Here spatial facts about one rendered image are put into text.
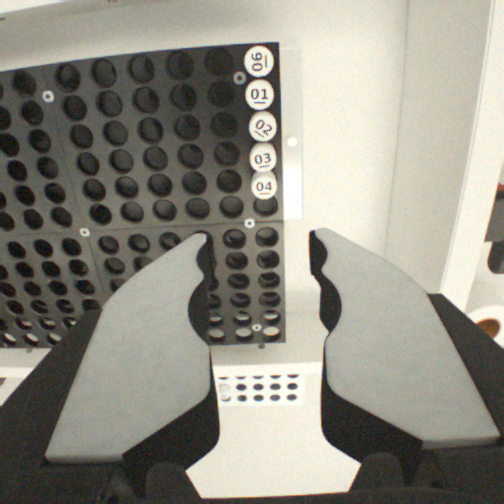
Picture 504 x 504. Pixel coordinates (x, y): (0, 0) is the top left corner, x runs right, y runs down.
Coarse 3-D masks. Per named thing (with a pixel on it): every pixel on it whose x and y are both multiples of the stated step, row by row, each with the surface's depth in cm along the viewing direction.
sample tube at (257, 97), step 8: (256, 80) 17; (264, 80) 17; (248, 88) 16; (256, 88) 16; (264, 88) 16; (248, 96) 16; (256, 96) 16; (264, 96) 16; (272, 96) 16; (256, 104) 16; (264, 104) 16
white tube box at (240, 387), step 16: (240, 384) 43; (256, 384) 43; (272, 384) 43; (288, 384) 43; (304, 384) 42; (224, 400) 44; (240, 400) 44; (256, 400) 43; (272, 400) 43; (288, 400) 43
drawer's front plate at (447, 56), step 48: (432, 0) 18; (480, 0) 14; (432, 48) 18; (480, 48) 14; (432, 96) 19; (480, 96) 15; (432, 144) 19; (480, 144) 16; (432, 192) 20; (480, 192) 17; (432, 240) 20; (480, 240) 18; (432, 288) 20
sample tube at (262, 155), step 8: (256, 144) 18; (264, 144) 18; (256, 152) 17; (264, 152) 17; (272, 152) 17; (256, 160) 18; (264, 160) 18; (272, 160) 18; (256, 168) 18; (264, 168) 18
